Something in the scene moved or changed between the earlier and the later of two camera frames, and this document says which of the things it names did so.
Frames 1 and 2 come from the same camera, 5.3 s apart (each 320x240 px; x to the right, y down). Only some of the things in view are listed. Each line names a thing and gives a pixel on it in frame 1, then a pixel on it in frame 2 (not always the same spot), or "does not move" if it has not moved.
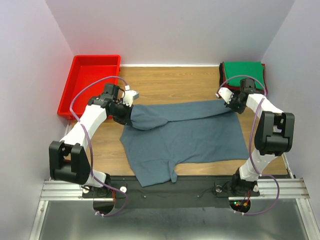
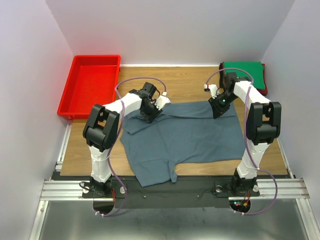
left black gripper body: (122, 113) to (150, 112)
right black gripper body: (235, 105) to (221, 103)
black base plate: (185, 192) does not move
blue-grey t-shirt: (168, 133) does not move
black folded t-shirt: (221, 80) does not move
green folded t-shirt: (238, 70) does not move
